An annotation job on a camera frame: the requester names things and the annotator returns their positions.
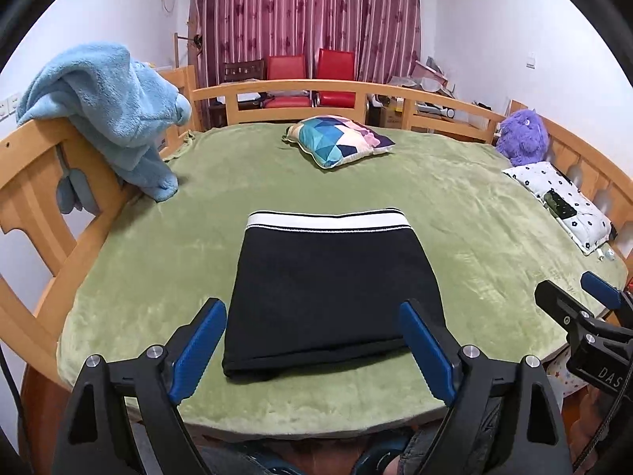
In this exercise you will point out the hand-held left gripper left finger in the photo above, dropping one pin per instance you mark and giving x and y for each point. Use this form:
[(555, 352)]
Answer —
[(198, 351)]

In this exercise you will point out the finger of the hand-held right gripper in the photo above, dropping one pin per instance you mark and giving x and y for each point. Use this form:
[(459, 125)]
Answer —
[(601, 289), (556, 299)]

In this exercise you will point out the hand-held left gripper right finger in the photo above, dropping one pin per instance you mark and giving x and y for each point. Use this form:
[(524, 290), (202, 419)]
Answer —
[(428, 351)]

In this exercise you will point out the black pants with white stripe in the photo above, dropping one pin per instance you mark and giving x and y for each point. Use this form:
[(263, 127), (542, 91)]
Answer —
[(326, 297)]

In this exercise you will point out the white charger plug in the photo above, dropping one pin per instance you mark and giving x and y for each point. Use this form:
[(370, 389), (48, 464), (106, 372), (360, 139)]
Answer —
[(606, 255)]

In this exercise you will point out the star print bed sheet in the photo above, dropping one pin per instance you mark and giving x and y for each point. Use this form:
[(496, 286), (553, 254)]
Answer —
[(566, 378)]

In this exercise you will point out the white flower print pillow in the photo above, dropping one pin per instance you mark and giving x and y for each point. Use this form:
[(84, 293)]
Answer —
[(529, 178)]

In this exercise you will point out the green fleece blanket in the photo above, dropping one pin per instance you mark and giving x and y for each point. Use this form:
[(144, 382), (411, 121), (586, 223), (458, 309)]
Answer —
[(198, 198)]

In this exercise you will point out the purple plush toy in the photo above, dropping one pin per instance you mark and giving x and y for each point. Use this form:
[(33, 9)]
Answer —
[(524, 138)]

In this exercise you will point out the grey blue hanging cloth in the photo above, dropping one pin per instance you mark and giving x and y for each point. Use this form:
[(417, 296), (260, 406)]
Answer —
[(74, 188)]

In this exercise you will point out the white grey appliance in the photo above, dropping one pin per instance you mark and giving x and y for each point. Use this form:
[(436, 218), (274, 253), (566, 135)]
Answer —
[(435, 109)]

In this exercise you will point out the geometric patterned pillow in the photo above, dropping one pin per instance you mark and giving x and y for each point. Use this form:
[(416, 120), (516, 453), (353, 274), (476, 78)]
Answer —
[(336, 138)]

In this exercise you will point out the cardboard box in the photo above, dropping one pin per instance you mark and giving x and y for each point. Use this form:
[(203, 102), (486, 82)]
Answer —
[(390, 116)]

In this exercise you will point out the light blue fleece blanket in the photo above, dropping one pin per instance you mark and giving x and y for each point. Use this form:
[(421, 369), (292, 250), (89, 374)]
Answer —
[(109, 99)]

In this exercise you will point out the dark wooden chair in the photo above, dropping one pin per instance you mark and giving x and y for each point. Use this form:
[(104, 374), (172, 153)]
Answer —
[(242, 70)]

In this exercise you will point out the red chair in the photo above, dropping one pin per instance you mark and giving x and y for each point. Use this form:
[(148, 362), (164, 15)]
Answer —
[(336, 64), (289, 67)]

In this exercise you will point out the wooden coat stand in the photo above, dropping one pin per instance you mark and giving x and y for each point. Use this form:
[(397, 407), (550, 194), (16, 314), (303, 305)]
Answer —
[(188, 42)]

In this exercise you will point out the maroon striped curtain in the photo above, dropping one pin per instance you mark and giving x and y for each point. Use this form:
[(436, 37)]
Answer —
[(296, 10)]

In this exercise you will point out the wooden bed frame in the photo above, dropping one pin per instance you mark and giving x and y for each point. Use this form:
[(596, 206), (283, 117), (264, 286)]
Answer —
[(29, 158)]

